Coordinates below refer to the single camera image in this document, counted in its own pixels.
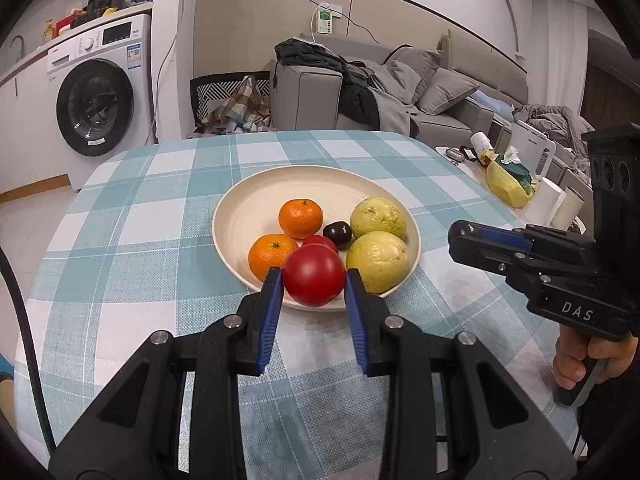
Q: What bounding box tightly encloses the red box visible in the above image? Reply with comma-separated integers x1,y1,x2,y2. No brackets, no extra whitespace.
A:
54,12,84,34

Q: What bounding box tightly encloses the large orange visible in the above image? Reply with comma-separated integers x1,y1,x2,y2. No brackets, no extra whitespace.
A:
248,233,300,282

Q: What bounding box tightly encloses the large yellow-green guava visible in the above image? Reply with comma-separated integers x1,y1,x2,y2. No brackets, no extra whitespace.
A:
345,231,410,295

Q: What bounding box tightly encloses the black patterned chair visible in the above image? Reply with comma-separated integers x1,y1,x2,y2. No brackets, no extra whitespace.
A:
189,74,274,134

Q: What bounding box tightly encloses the white curtain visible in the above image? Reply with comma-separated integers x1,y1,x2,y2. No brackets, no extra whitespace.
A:
529,0,592,112

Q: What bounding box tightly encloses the dark clothes pile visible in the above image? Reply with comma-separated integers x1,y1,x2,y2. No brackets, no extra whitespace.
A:
273,38,382,129

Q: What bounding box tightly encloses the white paper roll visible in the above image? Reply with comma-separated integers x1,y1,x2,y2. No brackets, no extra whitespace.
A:
550,187,586,229
524,177,567,227

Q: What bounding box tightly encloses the white appliance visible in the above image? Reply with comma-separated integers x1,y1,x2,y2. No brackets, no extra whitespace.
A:
507,122,557,184

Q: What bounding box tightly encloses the grey garment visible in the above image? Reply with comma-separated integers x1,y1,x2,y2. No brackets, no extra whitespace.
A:
366,59,422,137

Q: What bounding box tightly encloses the yellow bag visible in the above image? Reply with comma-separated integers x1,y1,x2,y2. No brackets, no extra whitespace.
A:
485,152,539,209

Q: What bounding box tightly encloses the white washing machine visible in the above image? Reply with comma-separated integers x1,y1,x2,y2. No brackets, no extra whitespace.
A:
46,13,156,194

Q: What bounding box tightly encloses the white kitchen counter cabinet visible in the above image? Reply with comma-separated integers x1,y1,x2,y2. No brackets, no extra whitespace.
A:
0,42,72,197

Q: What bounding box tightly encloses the dark plum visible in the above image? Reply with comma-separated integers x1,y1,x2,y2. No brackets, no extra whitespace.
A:
322,220,354,251

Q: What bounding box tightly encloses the grey bedding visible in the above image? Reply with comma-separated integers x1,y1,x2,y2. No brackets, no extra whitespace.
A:
512,104,597,162

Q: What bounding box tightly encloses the green guava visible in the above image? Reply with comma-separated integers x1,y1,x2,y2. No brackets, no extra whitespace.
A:
350,196,408,242

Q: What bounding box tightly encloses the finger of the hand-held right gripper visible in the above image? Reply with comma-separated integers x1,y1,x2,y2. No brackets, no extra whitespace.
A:
447,220,546,283
474,224,598,272

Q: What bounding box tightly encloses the black cooker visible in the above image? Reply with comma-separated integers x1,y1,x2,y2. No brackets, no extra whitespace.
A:
87,0,131,14

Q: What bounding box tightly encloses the grey sofa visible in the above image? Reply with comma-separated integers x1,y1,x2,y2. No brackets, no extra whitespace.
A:
269,34,532,142

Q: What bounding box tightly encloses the small red tomato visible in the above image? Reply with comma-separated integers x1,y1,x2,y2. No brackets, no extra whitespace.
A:
301,234,340,257

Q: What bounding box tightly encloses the plaid cloth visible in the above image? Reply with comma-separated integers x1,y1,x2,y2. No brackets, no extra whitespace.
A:
199,75,274,134

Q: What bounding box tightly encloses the teal checked tablecloth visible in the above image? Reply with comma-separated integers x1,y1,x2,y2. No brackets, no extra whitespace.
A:
14,130,582,480

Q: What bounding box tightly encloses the grey pillow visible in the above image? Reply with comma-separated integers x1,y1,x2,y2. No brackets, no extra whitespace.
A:
415,67,482,116
384,46,444,107

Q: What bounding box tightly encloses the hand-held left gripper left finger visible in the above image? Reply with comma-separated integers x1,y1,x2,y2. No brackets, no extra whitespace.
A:
47,267,284,480

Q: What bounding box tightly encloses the light blue cloth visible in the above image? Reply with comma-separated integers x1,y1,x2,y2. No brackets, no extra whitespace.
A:
469,90,517,124

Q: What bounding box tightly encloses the cream oval plate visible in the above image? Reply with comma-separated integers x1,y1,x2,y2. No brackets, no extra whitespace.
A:
212,165,422,313

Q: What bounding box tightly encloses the black cable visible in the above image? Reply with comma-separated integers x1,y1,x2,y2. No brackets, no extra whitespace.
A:
0,249,57,455

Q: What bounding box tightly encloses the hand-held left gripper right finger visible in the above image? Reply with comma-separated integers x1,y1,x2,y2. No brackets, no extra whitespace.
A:
344,268,578,480

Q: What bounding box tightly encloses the dark wooden wardrobe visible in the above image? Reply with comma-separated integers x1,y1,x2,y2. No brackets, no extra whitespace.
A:
581,29,640,132

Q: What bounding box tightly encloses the small orange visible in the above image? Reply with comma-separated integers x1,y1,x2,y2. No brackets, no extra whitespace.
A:
278,198,325,240

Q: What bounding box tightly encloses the person's right hand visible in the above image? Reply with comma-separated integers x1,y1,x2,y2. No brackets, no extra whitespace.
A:
552,320,640,391

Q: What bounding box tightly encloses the white labelled bottle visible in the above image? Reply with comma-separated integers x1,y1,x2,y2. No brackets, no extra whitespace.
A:
469,131,497,169

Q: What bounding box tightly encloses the person's right forearm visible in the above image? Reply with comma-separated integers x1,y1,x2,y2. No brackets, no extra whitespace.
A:
575,360,640,466

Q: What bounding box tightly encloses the white green wall device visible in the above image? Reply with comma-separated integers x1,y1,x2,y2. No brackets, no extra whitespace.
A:
314,6,337,37

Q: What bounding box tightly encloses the white side table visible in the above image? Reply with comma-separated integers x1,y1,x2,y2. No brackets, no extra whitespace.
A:
434,144,587,233

